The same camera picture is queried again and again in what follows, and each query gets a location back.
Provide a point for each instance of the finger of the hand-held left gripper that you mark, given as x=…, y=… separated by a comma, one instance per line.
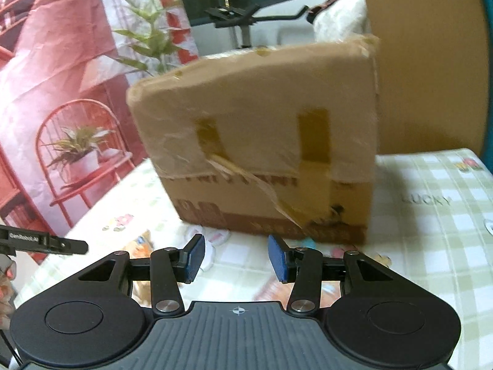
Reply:
x=38, y=241

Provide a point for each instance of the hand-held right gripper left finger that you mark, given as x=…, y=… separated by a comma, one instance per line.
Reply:
x=195, y=257

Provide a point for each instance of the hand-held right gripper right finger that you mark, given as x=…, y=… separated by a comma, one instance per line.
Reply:
x=278, y=259

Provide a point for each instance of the brown cardboard box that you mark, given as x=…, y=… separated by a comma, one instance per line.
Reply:
x=250, y=142

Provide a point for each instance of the person's left hand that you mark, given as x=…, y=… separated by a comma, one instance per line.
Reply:
x=6, y=277

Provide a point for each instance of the green checked tablecloth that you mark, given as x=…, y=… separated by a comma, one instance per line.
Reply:
x=423, y=219

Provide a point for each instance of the black exercise bike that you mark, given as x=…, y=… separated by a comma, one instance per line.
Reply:
x=231, y=13

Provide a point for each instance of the red printed wall cloth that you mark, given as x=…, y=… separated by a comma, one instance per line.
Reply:
x=57, y=84

